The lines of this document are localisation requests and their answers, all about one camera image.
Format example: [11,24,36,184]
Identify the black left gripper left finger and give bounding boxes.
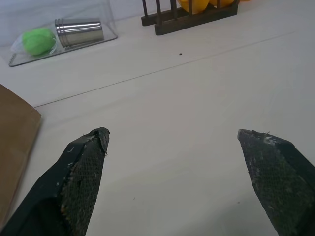
[0,127,111,236]

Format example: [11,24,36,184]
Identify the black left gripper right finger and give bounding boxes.
[237,129,315,236]

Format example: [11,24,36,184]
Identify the green ball in mesh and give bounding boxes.
[22,27,57,56]

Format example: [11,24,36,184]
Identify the stacked steel cups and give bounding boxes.
[54,18,105,47]

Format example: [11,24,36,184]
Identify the clear plastic box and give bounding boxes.
[0,0,118,67]

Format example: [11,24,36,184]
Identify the dark wooden rack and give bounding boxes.
[141,0,239,36]

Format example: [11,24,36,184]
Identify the yellow fruit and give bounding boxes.
[177,0,236,14]

